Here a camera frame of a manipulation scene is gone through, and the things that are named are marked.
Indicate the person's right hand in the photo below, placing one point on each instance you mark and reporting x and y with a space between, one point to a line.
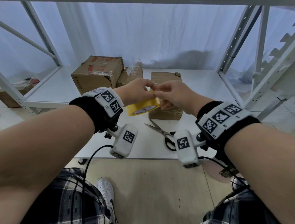
184 98

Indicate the person's left hand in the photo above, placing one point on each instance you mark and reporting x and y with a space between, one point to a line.
132 91

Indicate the person's left fingers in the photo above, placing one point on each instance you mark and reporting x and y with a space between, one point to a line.
148 85

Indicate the person's right fingers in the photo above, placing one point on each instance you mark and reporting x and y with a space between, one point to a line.
164 88

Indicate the yellow tape roll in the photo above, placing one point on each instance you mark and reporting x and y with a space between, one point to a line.
141 107

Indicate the person's right forearm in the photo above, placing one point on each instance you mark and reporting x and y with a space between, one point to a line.
262 161

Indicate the person's left forearm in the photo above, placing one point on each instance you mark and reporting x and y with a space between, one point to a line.
41 147

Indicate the plain brown cardboard box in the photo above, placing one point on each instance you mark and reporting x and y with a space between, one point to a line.
164 77

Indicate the small taped cardboard box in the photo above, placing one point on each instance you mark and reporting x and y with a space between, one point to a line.
129 75

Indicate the white marker wrist tracker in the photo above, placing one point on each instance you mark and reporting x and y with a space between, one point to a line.
221 120
108 100

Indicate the white curtain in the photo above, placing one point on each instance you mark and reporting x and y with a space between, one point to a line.
138 34

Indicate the large brown cardboard box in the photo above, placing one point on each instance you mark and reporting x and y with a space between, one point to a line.
96 71

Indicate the black wristband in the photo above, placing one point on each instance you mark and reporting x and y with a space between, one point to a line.
92 110
244 129

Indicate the white metal shelf rack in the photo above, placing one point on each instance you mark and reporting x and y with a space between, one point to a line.
232 49

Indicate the pale pink round disc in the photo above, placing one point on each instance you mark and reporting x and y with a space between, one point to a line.
213 172

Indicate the black caster wheel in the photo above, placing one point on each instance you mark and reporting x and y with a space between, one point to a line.
82 161

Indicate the white shoe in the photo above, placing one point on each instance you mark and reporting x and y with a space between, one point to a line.
106 188

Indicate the grey foam puzzle mat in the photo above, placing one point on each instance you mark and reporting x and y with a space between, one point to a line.
288 41

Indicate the black white plaid clothing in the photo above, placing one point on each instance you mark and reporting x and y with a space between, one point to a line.
69 198

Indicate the open cardboard box with scraps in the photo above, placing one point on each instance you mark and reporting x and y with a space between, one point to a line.
10 99

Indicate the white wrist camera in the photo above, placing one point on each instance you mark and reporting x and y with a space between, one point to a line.
186 150
125 140

